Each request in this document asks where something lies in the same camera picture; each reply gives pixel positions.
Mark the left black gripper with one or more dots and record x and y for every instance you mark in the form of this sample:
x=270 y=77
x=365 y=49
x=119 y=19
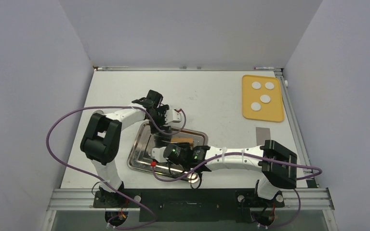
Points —
x=162 y=110

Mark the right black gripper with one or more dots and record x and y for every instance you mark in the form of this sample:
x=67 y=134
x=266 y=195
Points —
x=185 y=145

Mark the stainless steel tray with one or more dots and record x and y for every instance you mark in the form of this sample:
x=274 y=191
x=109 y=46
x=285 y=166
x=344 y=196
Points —
x=139 y=157

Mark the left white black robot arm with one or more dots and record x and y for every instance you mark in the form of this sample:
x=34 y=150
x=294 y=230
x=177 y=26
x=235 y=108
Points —
x=101 y=139

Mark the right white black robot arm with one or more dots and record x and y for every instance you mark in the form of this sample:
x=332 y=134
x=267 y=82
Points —
x=276 y=162

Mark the white dough disc lower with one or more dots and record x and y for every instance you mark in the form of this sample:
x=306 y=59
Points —
x=255 y=106

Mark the white dough disc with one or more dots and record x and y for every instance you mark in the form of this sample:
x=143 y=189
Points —
x=255 y=106
x=265 y=98
x=269 y=85
x=256 y=85

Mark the white dough disc middle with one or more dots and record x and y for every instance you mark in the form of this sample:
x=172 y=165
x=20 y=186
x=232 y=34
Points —
x=265 y=98

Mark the white dough disc upper left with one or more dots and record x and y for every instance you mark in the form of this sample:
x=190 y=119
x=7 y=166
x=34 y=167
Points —
x=256 y=85

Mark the white dough disc upper right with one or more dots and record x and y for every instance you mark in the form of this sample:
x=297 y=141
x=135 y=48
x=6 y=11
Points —
x=269 y=85

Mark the grey rectangular patch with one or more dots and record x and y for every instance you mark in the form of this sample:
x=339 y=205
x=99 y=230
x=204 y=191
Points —
x=262 y=134

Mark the yellow plastic tray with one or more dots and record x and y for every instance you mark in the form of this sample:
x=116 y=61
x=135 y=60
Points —
x=270 y=112

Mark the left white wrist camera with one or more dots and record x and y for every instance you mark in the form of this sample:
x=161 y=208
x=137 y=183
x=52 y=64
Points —
x=173 y=116

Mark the aluminium back rail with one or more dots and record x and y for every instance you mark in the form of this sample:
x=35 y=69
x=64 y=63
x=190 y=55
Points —
x=187 y=68

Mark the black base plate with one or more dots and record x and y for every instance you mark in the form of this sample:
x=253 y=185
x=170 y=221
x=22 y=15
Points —
x=188 y=205

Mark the aluminium front rail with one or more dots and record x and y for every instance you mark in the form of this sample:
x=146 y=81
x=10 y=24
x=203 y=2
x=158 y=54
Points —
x=82 y=200

